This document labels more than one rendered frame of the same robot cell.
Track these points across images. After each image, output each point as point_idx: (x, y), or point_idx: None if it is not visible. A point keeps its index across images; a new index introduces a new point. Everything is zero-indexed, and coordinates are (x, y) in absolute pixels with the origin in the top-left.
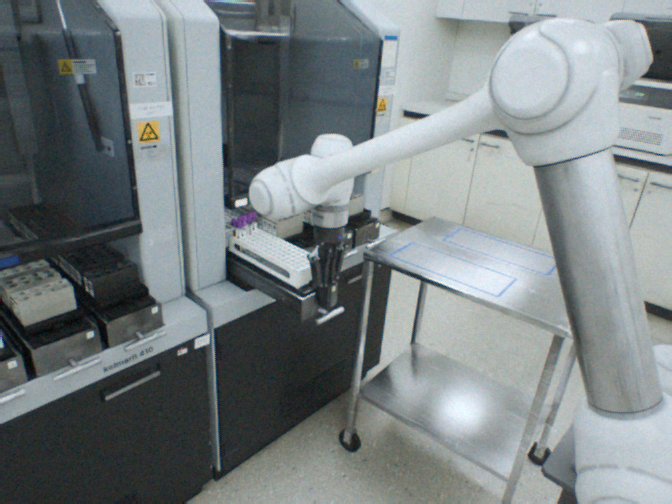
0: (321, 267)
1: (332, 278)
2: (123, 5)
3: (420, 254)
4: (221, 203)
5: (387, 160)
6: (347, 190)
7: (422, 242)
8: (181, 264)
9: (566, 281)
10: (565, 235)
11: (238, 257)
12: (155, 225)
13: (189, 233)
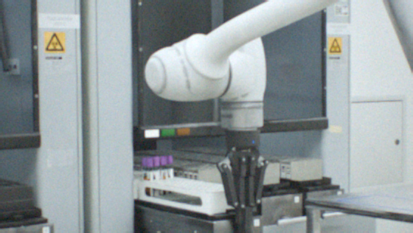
0: (236, 183)
1: (251, 200)
2: None
3: (380, 200)
4: (129, 133)
5: (276, 20)
6: (256, 83)
7: (389, 195)
8: (80, 199)
9: (407, 55)
10: (394, 10)
11: (148, 203)
12: (54, 144)
13: (91, 164)
